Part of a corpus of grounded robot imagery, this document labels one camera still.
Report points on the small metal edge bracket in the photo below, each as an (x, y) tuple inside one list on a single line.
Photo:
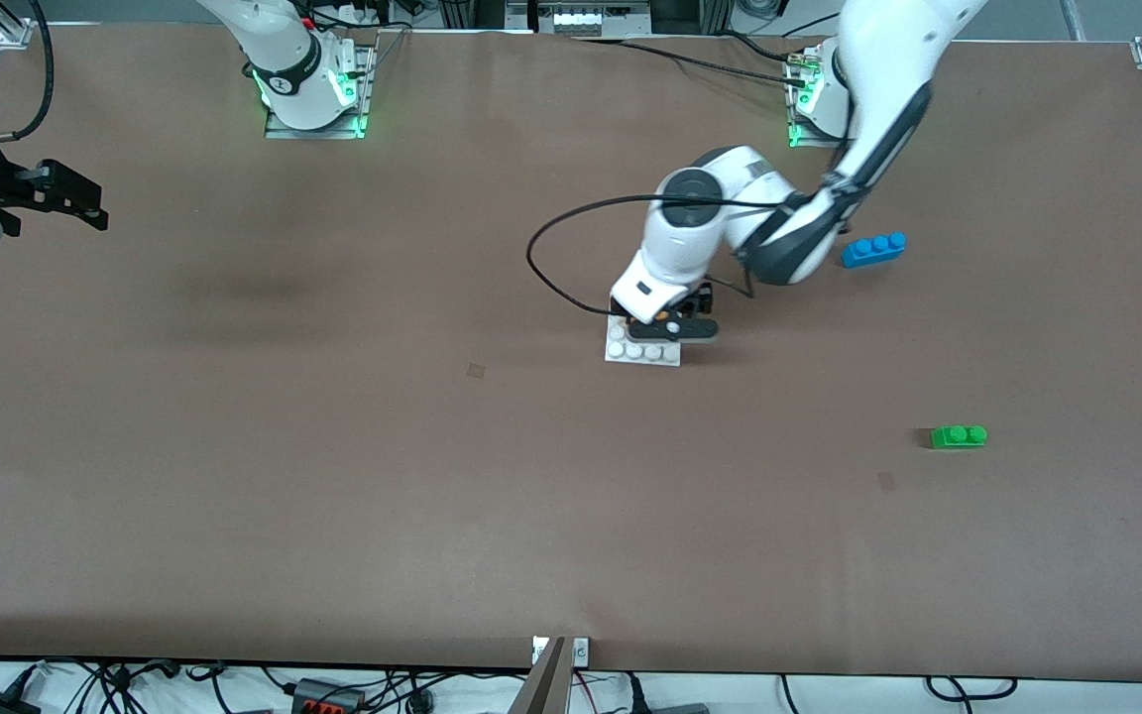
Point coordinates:
[(581, 651)]

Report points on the black adapter with red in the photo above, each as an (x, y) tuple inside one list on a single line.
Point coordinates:
[(328, 694)]

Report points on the blue three-stud block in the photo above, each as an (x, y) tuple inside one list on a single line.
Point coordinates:
[(873, 251)]

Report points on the white studded base plate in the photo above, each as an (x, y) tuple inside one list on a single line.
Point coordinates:
[(645, 352)]

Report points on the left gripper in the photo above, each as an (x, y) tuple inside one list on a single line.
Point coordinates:
[(701, 297)]

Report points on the white power strip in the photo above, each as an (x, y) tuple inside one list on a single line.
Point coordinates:
[(581, 18)]

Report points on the green two-stud block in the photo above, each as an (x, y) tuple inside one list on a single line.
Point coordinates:
[(958, 437)]

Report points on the brown slanted post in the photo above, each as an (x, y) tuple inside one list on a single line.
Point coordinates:
[(543, 689)]

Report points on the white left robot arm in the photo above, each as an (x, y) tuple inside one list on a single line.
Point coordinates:
[(888, 50)]

